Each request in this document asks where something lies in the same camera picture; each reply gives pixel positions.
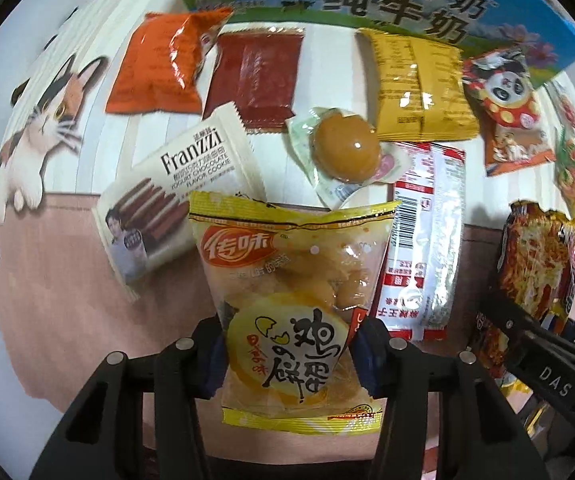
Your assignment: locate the red white sausage packet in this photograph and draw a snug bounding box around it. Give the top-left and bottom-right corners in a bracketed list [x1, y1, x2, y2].
[373, 143, 465, 341]

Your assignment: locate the yellow egg biscuit packet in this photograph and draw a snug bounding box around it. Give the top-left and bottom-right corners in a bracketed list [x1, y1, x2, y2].
[189, 192, 397, 436]

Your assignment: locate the Sedaap instant noodle packet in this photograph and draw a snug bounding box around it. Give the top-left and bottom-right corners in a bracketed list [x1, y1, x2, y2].
[466, 199, 575, 396]

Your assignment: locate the Franzzi cookie packet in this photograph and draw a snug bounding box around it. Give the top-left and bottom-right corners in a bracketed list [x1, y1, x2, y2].
[92, 102, 266, 302]

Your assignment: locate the green gummy candy packet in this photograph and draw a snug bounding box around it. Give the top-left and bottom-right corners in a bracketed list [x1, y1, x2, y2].
[554, 128, 575, 218]

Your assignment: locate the panda snack packet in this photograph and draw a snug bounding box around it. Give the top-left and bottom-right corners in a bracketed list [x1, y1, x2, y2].
[463, 47, 555, 177]

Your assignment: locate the yellow snack packet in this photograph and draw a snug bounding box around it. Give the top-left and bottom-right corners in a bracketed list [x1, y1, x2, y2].
[359, 28, 479, 142]

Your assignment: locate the white cookie packet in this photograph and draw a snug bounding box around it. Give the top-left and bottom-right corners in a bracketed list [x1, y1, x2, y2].
[545, 80, 575, 138]

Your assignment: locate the orange snack packet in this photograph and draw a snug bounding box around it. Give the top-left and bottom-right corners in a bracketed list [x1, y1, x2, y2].
[105, 6, 233, 115]

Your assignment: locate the dark red snack packet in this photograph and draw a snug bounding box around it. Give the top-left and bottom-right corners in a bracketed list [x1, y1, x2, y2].
[203, 27, 305, 132]

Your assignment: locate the striped pink cat blanket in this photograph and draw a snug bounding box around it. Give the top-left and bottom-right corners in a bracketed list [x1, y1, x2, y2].
[0, 0, 575, 466]

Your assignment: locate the braised egg packet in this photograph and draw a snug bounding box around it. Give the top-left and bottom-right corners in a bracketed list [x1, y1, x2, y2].
[286, 107, 412, 210]

